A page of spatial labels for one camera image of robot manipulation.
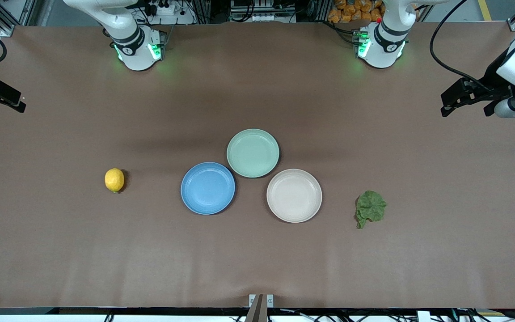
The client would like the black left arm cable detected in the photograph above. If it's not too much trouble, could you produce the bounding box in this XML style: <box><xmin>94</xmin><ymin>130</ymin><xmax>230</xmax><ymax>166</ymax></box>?
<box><xmin>430</xmin><ymin>0</ymin><xmax>495</xmax><ymax>90</ymax></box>

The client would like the yellow lemon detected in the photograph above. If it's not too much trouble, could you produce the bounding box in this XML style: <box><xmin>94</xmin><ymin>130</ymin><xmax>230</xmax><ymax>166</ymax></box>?
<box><xmin>105</xmin><ymin>168</ymin><xmax>125</xmax><ymax>194</ymax></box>

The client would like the light green plate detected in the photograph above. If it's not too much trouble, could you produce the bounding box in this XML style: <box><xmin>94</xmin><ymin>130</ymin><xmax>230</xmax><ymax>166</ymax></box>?
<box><xmin>227</xmin><ymin>129</ymin><xmax>280</xmax><ymax>178</ymax></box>

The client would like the black base cable bundle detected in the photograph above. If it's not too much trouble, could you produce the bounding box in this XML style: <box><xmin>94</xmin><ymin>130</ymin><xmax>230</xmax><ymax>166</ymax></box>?
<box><xmin>325</xmin><ymin>20</ymin><xmax>361</xmax><ymax>45</ymax></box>

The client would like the orange snack bag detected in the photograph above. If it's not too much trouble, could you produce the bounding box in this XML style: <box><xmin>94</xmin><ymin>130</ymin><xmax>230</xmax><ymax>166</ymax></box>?
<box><xmin>328</xmin><ymin>0</ymin><xmax>385</xmax><ymax>23</ymax></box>

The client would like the beige plate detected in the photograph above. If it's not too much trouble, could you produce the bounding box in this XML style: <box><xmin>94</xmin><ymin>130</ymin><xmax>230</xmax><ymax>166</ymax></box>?
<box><xmin>266</xmin><ymin>169</ymin><xmax>323</xmax><ymax>223</ymax></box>

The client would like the metal table edge bracket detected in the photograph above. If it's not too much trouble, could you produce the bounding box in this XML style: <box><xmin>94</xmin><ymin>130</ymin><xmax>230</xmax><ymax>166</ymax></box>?
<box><xmin>249</xmin><ymin>294</ymin><xmax>274</xmax><ymax>322</ymax></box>

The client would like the white power strip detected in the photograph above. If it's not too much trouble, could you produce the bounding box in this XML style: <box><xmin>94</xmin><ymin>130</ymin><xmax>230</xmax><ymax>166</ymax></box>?
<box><xmin>148</xmin><ymin>0</ymin><xmax>182</xmax><ymax>16</ymax></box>

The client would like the blue plate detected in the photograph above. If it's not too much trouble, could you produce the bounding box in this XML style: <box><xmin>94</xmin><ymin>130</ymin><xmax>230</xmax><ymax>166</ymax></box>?
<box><xmin>181</xmin><ymin>162</ymin><xmax>236</xmax><ymax>216</ymax></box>

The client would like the green lettuce leaf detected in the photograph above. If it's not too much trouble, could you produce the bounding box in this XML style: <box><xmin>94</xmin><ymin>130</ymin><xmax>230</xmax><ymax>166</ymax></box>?
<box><xmin>355</xmin><ymin>191</ymin><xmax>388</xmax><ymax>229</ymax></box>

